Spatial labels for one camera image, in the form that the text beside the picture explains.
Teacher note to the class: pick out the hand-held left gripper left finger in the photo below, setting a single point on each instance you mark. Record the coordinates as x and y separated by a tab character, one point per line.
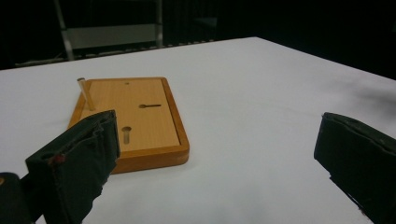
77	155

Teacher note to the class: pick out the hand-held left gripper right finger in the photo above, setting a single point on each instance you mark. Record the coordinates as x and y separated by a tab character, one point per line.
361	155

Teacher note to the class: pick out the wooden photo frame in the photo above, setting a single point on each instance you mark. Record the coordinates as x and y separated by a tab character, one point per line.
149	124

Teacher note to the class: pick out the white table mat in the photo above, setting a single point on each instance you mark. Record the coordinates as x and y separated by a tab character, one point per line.
249	109

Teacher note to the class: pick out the white metal stand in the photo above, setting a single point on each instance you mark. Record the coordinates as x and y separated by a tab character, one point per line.
109	35

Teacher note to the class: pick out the wooden frame stand peg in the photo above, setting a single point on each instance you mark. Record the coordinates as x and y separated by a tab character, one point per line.
86	93

